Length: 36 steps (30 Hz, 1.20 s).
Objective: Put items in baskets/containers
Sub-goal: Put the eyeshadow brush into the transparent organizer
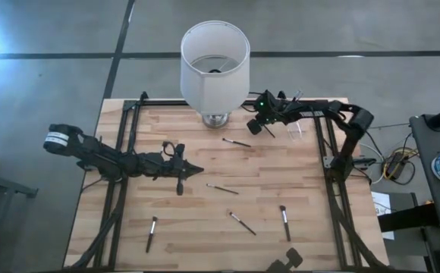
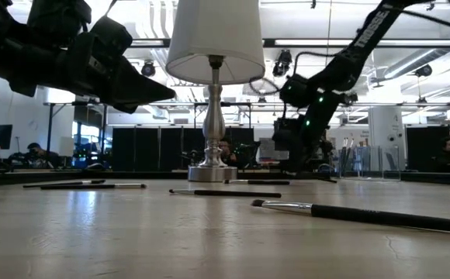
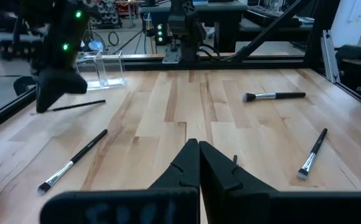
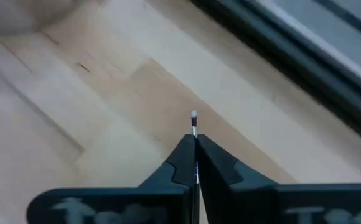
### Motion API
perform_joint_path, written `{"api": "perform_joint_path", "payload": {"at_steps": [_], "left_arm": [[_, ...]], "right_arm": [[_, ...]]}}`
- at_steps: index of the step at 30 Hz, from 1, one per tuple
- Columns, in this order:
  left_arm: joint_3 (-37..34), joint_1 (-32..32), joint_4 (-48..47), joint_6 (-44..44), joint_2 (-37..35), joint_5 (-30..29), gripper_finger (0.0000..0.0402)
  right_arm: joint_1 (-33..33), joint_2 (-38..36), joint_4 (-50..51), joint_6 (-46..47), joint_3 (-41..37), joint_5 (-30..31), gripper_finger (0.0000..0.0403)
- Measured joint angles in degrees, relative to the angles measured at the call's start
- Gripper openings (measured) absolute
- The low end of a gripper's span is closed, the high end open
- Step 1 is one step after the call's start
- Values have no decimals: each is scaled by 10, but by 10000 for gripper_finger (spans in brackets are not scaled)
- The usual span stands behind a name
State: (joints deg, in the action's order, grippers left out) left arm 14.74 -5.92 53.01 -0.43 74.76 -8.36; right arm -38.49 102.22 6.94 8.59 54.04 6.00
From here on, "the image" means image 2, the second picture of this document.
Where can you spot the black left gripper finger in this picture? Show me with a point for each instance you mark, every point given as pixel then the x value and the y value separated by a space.
pixel 143 85
pixel 139 102

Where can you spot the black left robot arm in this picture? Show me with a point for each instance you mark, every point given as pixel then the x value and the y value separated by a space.
pixel 0 46

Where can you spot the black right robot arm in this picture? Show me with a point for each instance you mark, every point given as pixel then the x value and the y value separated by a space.
pixel 349 58

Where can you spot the black partition panels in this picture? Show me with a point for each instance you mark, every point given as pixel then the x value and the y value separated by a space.
pixel 143 149
pixel 423 149

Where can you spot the white board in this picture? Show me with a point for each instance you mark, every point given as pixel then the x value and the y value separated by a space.
pixel 66 146

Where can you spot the white shade silver table lamp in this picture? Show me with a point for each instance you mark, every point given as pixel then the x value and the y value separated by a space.
pixel 213 31

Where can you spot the white pillar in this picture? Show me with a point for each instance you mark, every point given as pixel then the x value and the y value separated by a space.
pixel 386 128

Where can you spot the clear acrylic organizer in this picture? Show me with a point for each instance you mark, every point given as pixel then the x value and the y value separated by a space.
pixel 388 164

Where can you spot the thin black pencil far left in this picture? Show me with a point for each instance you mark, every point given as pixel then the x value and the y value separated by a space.
pixel 54 184

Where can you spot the black ceiling camera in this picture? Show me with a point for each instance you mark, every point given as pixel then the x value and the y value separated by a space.
pixel 424 71
pixel 148 69
pixel 283 64

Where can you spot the black horizontal frame bar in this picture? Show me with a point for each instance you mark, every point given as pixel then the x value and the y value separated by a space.
pixel 178 104

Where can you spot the overhead light bar black frame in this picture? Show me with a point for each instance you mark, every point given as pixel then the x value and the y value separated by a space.
pixel 403 43

